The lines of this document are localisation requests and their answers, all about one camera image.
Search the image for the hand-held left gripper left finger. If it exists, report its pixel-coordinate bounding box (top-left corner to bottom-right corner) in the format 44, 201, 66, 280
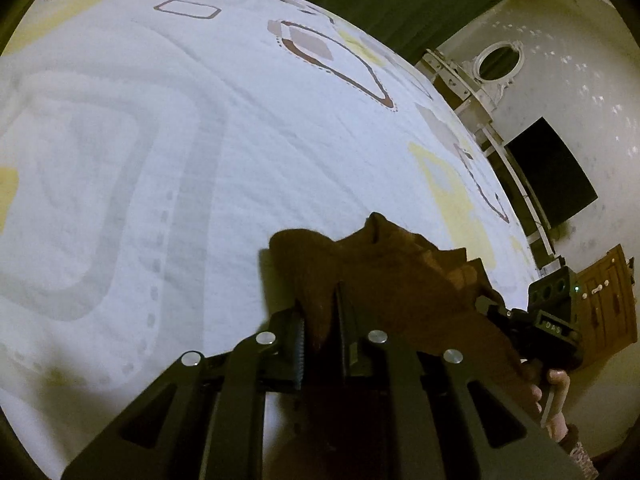
60, 305, 307, 480

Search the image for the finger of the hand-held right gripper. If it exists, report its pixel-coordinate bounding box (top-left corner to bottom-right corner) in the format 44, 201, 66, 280
475, 294, 521, 331

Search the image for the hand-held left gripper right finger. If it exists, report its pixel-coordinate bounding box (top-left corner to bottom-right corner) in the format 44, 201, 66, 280
334, 281, 586, 480

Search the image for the brown plaid small garment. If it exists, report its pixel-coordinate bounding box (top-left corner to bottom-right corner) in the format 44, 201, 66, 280
267, 211, 546, 480

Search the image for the person's right forearm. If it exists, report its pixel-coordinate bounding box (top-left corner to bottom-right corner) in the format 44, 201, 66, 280
559, 425, 599, 477

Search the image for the person's right hand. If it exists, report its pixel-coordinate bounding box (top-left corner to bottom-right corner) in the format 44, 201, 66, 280
520, 360, 571, 443

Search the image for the brown wooden cabinet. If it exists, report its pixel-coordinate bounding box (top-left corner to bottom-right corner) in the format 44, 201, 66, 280
575, 244, 640, 361

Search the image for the black flat television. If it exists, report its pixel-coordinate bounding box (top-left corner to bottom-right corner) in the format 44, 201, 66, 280
504, 117, 599, 228

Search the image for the white dresser with oval mirror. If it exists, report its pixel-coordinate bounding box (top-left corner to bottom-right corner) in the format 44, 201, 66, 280
415, 40, 566, 271

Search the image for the white patterned bed sheet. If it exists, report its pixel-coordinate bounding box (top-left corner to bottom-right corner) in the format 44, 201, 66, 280
0, 0, 538, 461

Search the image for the dark green curtain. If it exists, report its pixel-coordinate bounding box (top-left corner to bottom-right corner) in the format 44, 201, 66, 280
205, 0, 531, 66

